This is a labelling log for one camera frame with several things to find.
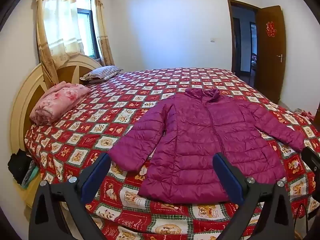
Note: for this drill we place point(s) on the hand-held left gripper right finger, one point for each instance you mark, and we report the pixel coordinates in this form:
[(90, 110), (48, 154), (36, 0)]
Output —
[(225, 172)]

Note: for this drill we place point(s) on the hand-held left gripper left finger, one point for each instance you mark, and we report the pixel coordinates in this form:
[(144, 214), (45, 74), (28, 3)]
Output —
[(100, 172)]

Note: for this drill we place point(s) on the magenta quilted puffer jacket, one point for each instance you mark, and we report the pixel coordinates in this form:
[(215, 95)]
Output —
[(200, 142)]

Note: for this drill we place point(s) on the dark clothes beside bed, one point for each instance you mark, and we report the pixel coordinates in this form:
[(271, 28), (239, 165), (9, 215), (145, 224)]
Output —
[(18, 166)]

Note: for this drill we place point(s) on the red patchwork bedspread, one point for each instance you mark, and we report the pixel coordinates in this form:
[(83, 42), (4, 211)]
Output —
[(100, 125)]

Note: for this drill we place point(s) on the red and white cloth pile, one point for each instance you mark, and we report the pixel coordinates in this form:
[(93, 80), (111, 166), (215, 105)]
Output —
[(302, 112)]

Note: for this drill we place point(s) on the grey green cloth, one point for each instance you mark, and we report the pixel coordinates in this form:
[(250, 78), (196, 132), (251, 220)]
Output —
[(31, 176)]

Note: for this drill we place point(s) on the pink folded blanket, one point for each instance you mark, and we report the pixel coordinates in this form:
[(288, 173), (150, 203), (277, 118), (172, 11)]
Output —
[(60, 100)]

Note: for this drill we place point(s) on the brown wooden door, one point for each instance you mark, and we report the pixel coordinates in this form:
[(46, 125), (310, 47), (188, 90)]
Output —
[(271, 75)]

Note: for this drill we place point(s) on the striped pillow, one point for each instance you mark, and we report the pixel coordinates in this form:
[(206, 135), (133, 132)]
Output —
[(102, 73)]

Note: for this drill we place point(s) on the cream wooden headboard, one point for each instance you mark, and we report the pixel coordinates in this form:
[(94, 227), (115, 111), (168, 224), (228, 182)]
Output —
[(22, 100)]

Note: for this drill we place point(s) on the red paper door decoration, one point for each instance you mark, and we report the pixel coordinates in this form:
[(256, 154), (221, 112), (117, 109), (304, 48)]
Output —
[(271, 29)]

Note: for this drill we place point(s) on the narrow beige curtain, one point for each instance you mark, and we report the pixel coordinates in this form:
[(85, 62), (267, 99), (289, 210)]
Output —
[(102, 30)]

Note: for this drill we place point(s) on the dark framed window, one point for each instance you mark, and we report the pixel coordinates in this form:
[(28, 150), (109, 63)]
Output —
[(86, 30)]

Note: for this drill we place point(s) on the beige curtain with valance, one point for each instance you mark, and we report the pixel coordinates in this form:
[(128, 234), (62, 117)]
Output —
[(57, 30)]

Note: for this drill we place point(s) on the dark brown door frame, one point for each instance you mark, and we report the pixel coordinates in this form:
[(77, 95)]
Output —
[(231, 30)]

